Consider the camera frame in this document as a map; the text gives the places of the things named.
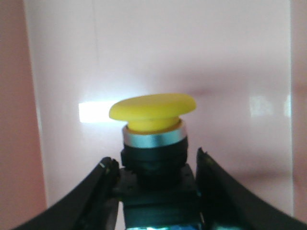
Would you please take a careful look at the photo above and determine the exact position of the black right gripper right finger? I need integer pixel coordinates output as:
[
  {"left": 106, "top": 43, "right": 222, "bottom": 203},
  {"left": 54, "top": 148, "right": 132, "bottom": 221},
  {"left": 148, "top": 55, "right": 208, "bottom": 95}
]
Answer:
[{"left": 196, "top": 148, "right": 307, "bottom": 230}]

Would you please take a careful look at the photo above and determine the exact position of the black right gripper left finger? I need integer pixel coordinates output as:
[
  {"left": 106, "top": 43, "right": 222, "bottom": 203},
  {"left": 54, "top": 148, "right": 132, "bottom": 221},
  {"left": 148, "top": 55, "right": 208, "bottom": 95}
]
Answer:
[{"left": 17, "top": 157, "right": 119, "bottom": 230}]

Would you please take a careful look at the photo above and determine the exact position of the yellow mushroom push button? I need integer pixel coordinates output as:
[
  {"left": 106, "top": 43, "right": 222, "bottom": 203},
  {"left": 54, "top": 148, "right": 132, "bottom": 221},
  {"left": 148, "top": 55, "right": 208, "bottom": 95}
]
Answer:
[{"left": 109, "top": 93, "right": 204, "bottom": 230}]

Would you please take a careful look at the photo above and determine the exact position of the pink plastic bin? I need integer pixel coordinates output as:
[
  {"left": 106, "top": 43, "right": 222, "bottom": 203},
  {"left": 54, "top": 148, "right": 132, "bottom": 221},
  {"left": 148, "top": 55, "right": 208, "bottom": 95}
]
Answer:
[{"left": 0, "top": 0, "right": 307, "bottom": 230}]

